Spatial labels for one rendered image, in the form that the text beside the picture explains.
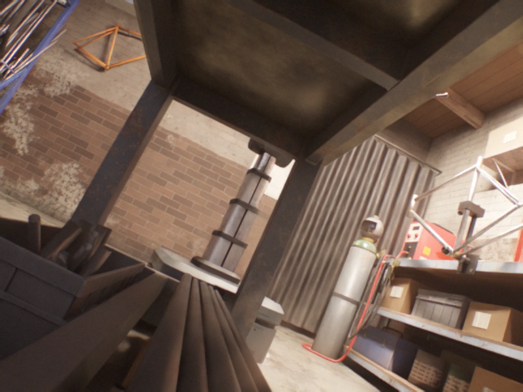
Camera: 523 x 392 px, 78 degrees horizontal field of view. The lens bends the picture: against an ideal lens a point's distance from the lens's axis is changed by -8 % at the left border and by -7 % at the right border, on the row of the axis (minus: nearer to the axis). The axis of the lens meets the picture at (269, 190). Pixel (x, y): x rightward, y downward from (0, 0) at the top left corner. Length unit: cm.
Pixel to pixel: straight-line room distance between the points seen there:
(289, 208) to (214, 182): 257
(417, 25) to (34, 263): 69
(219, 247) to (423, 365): 132
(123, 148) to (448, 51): 94
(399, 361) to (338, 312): 53
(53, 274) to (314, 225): 313
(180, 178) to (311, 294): 175
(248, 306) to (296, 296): 223
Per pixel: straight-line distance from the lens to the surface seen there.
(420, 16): 70
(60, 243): 63
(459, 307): 206
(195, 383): 29
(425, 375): 222
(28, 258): 47
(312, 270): 346
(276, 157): 169
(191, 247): 363
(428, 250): 294
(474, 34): 60
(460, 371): 209
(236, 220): 158
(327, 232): 351
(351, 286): 264
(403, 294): 244
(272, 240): 115
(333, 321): 264
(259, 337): 141
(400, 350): 242
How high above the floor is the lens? 33
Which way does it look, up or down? 14 degrees up
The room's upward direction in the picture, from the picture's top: 24 degrees clockwise
